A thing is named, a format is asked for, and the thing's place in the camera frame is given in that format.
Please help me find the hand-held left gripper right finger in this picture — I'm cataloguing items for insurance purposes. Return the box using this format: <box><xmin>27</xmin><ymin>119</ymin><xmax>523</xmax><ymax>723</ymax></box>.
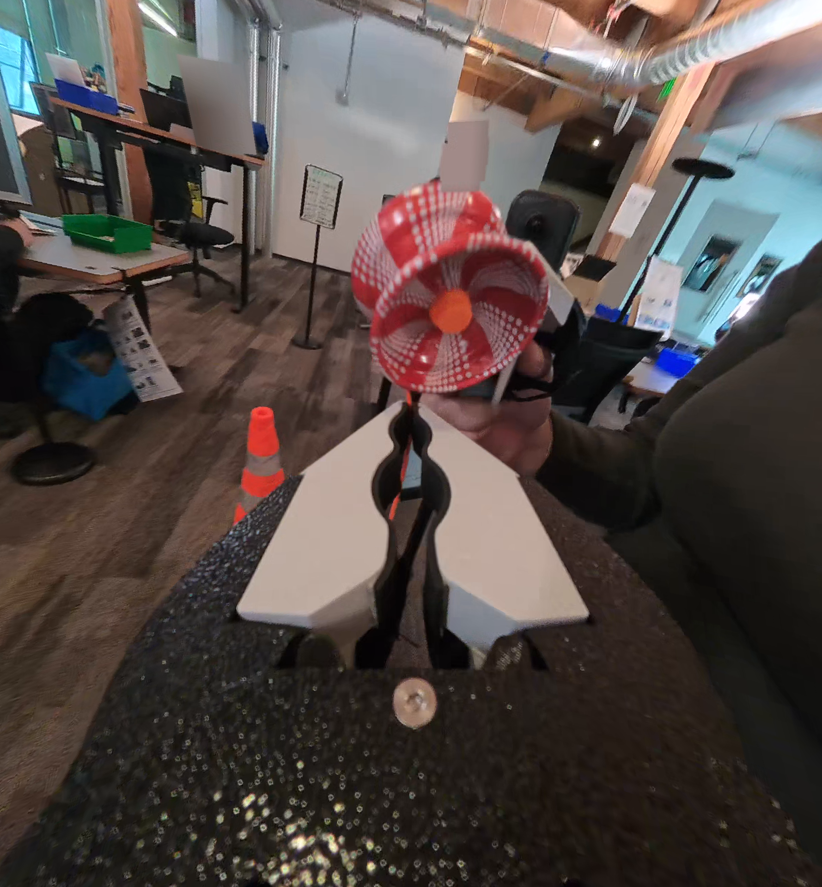
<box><xmin>415</xmin><ymin>405</ymin><xmax>591</xmax><ymax>652</ymax></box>

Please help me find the blue bag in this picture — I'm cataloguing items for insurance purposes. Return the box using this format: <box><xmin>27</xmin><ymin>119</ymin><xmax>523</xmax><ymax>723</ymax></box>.
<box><xmin>40</xmin><ymin>326</ymin><xmax>134</xmax><ymax>424</ymax></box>

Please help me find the brown wooden table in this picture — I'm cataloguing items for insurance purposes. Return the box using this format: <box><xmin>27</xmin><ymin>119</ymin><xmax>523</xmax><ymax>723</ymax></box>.
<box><xmin>51</xmin><ymin>95</ymin><xmax>269</xmax><ymax>313</ymax></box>

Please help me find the black office chair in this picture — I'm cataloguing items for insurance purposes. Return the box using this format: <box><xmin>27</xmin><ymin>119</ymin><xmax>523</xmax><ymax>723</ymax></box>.
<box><xmin>145</xmin><ymin>146</ymin><xmax>238</xmax><ymax>299</ymax></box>

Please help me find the blue tray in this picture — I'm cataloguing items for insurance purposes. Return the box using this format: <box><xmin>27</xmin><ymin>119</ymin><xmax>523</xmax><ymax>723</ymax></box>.
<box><xmin>54</xmin><ymin>79</ymin><xmax>121</xmax><ymax>115</ymax></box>

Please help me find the narrow silver air duct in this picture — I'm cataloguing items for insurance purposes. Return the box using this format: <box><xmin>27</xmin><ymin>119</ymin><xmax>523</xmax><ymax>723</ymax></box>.
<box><xmin>425</xmin><ymin>0</ymin><xmax>822</xmax><ymax>91</ymax></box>

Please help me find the person's right forearm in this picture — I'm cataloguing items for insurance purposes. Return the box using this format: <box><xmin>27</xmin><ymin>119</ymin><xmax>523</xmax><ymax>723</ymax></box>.
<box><xmin>536</xmin><ymin>395</ymin><xmax>696</xmax><ymax>530</ymax></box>

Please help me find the white sign stand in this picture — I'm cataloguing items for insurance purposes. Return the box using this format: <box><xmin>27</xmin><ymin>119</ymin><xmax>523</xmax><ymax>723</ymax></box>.
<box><xmin>292</xmin><ymin>164</ymin><xmax>345</xmax><ymax>352</ymax></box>

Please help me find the printed paper sheet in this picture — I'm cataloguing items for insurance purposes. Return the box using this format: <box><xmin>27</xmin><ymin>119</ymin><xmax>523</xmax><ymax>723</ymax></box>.
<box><xmin>104</xmin><ymin>294</ymin><xmax>183</xmax><ymax>406</ymax></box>

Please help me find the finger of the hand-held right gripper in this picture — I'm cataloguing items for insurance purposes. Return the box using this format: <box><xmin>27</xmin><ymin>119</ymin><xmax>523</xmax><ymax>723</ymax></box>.
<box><xmin>544</xmin><ymin>272</ymin><xmax>579</xmax><ymax>334</ymax></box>

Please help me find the orange striped traffic cone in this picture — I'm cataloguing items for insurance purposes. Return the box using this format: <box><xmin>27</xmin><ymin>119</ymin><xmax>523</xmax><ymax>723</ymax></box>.
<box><xmin>234</xmin><ymin>407</ymin><xmax>287</xmax><ymax>525</ymax></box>

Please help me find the red white yo-yo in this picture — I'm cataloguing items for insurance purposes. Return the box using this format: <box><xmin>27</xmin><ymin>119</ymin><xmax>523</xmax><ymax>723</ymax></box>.
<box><xmin>350</xmin><ymin>185</ymin><xmax>552</xmax><ymax>393</ymax></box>

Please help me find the white side table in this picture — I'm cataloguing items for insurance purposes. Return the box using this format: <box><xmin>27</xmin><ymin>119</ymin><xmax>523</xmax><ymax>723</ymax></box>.
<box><xmin>9</xmin><ymin>215</ymin><xmax>193</xmax><ymax>334</ymax></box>

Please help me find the black floor lamp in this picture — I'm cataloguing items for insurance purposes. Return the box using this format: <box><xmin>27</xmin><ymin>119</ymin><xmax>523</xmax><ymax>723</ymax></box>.
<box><xmin>619</xmin><ymin>157</ymin><xmax>735</xmax><ymax>320</ymax></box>

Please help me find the person's right hand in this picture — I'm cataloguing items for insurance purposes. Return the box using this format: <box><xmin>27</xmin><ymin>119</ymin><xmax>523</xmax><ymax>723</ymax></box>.
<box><xmin>422</xmin><ymin>340</ymin><xmax>557</xmax><ymax>476</ymax></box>

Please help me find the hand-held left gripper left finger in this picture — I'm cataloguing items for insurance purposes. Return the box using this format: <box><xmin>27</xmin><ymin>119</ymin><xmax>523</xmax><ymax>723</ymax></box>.
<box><xmin>238</xmin><ymin>405</ymin><xmax>413</xmax><ymax>656</ymax></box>

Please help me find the green tray bin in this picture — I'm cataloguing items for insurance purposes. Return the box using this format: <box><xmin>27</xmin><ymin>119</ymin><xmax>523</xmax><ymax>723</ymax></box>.
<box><xmin>62</xmin><ymin>213</ymin><xmax>155</xmax><ymax>255</ymax></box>

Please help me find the wooden post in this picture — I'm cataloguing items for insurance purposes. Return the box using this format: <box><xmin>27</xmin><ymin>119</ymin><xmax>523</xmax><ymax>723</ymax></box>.
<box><xmin>106</xmin><ymin>0</ymin><xmax>155</xmax><ymax>223</ymax></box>

